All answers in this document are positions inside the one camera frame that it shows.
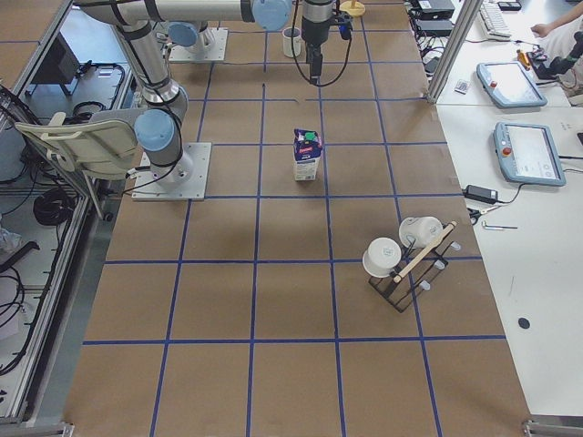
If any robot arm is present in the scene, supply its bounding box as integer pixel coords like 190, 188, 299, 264
158, 1, 352, 87
74, 1, 292, 188

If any grey office chair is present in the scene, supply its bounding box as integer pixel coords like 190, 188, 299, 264
15, 112, 138, 180

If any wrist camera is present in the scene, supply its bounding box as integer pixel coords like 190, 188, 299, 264
334, 11, 353, 41

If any white ribbed mug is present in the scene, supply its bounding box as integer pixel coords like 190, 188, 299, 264
281, 27, 302, 58

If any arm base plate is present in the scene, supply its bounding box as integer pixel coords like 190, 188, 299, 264
131, 142, 212, 201
169, 23, 229, 64

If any aluminium frame post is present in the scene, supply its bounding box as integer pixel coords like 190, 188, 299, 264
426, 0, 483, 104

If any black power adapter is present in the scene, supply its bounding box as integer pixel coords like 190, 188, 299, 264
463, 185, 498, 205

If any allen key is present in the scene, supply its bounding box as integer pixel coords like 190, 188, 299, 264
481, 220, 517, 230

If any white keyboard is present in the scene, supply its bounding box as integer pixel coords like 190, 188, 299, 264
477, 1, 512, 41

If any teach pendant far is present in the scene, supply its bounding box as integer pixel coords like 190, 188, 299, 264
476, 61, 547, 108

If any white cup on rack front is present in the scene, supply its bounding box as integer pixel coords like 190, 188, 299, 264
363, 237, 402, 279

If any blue white milk carton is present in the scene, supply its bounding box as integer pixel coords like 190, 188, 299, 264
293, 128, 322, 181

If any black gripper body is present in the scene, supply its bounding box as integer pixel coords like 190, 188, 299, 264
305, 42, 323, 64

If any white cup on rack rear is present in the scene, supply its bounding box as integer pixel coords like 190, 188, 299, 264
399, 217, 443, 249

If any teach pendant near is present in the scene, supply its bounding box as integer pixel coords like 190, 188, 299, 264
493, 122, 566, 187

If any wooden mug tree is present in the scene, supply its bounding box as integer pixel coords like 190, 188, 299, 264
340, 0, 366, 17

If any person hand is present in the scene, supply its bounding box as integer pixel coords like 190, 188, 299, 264
530, 24, 553, 38

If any teach pendant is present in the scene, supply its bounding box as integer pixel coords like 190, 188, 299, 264
476, 61, 547, 108
493, 122, 566, 187

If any white cup on rack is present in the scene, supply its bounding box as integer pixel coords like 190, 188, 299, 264
363, 237, 402, 279
399, 217, 443, 249

